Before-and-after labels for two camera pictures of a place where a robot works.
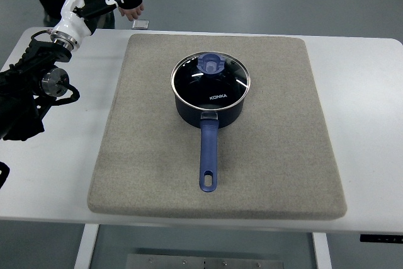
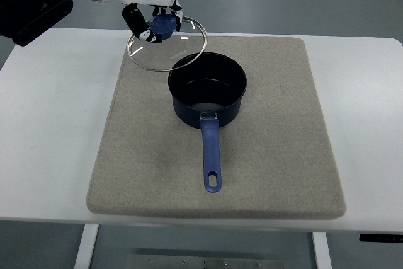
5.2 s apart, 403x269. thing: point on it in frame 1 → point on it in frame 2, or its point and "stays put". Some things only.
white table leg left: [88, 239] stays put
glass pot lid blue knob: [210, 80] → [177, 49]
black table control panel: [381, 238] stays put
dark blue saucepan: [209, 89] stays put
